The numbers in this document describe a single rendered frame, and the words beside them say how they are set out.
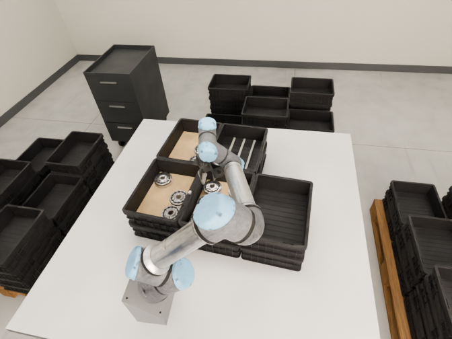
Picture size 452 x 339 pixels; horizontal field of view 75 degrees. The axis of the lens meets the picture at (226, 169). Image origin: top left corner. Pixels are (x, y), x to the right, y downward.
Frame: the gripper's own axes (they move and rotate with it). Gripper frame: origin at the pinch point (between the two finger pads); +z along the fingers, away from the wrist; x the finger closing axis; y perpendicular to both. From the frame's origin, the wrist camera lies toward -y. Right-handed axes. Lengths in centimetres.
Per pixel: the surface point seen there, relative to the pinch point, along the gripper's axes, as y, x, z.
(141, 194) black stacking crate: 22.4, 29.8, 17.0
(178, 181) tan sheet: 24.1, 7.7, 19.3
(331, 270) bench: -58, -36, 24
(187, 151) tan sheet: 45.1, -7.2, 19.0
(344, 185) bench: -22, -81, 22
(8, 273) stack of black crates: 40, 112, 64
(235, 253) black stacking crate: -28.4, -0.1, 25.7
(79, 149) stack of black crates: 134, 55, 63
